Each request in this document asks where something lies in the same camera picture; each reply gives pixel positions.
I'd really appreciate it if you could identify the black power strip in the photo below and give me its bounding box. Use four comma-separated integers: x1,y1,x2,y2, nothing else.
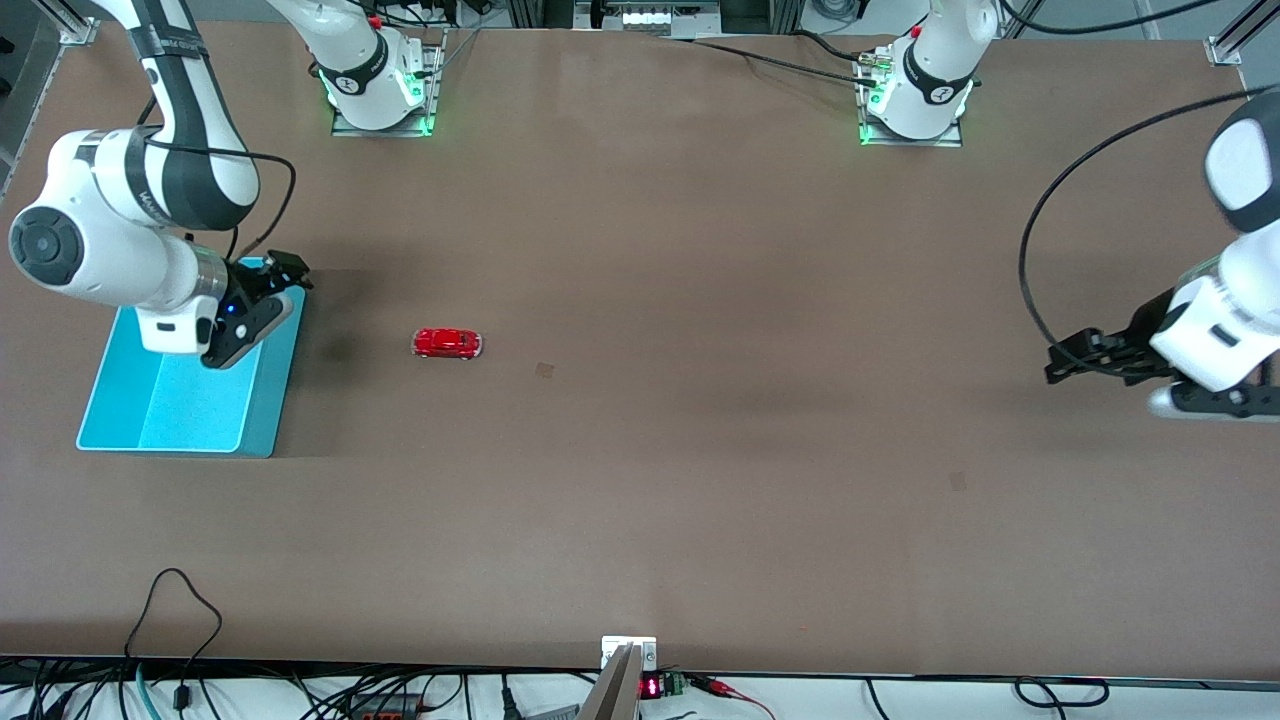
340,693,426,720

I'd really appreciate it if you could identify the thin black looped cable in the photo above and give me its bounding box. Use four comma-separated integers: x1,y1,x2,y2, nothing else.
123,568,223,713

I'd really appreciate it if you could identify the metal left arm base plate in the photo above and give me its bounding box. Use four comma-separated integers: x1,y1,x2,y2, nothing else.
858,45,966,149

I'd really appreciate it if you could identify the blue plastic box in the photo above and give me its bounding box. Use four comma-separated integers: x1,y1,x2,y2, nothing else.
77,257,307,459

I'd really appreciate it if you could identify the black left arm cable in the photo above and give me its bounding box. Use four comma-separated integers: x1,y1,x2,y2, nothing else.
1000,0,1280,351

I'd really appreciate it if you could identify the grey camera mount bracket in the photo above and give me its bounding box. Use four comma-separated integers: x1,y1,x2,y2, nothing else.
578,636,658,720

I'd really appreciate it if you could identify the red beetle toy car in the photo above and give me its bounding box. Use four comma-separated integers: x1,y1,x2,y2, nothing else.
412,327,485,361

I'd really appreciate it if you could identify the metal frame with light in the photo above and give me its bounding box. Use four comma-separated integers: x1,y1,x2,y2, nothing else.
575,0,721,31

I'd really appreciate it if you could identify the black cable across table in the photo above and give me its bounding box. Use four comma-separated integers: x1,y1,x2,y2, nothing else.
640,30,886,89

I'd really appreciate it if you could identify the black coiled cable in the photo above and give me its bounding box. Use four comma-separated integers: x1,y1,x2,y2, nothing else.
1013,677,1111,709

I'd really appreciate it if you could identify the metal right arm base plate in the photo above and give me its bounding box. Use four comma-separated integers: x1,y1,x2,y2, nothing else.
332,28,446,138

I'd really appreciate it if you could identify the red black clip lead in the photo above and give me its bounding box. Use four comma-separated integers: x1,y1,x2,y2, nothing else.
686,675,776,720

